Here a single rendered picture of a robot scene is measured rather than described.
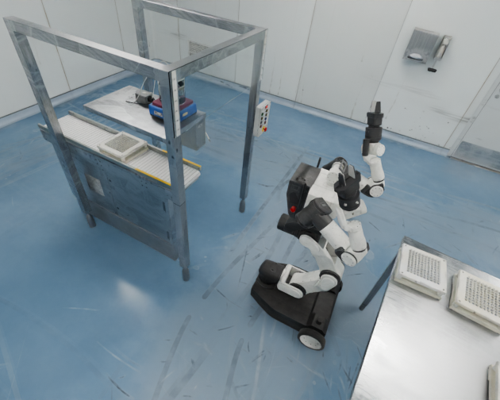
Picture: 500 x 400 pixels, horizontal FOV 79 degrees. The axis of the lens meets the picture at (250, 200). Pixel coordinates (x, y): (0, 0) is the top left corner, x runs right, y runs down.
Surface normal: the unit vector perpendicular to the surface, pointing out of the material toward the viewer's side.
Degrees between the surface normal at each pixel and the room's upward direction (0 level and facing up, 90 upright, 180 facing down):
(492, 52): 90
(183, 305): 0
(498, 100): 90
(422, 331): 0
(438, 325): 0
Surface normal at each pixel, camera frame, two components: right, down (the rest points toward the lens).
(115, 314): 0.10, -0.72
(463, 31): -0.46, 0.58
